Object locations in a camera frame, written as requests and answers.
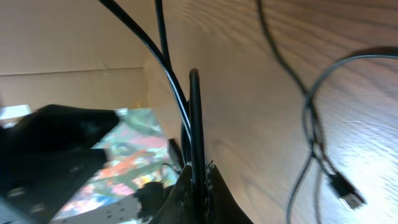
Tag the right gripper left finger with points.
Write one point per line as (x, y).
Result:
(178, 208)

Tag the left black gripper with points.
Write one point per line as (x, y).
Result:
(47, 156)

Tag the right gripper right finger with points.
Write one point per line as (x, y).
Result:
(220, 205)

